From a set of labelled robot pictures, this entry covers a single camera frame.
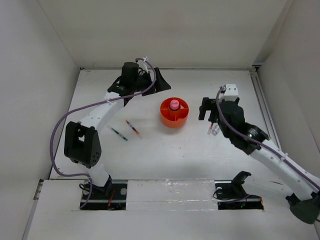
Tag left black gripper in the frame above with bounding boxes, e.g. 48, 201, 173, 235
131, 67, 170, 96

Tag pink capped glue bottle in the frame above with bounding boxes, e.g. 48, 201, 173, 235
169, 99, 181, 111

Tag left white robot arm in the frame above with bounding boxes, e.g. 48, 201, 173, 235
64, 59, 171, 199

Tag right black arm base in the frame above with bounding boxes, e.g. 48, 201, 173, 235
212, 171, 264, 211

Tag clear blue spray bottle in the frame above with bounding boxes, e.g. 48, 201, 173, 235
211, 124, 220, 136

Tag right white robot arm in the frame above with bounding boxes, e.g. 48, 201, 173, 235
198, 97, 320, 224

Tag orange round divided container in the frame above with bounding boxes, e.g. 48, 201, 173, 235
160, 97, 189, 129

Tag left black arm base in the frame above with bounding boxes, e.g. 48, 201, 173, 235
79, 178, 128, 211

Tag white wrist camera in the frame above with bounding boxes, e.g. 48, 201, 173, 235
220, 84, 239, 102
135, 56, 149, 76

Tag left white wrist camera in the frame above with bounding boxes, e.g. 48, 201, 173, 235
135, 56, 149, 76

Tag green pen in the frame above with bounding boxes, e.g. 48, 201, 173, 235
110, 127, 128, 141

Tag orange capped red pen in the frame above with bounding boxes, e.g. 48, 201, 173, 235
125, 120, 143, 139

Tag red pen by bottle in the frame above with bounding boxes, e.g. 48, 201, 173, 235
207, 123, 214, 135

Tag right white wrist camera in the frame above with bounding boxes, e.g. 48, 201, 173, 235
220, 84, 239, 102

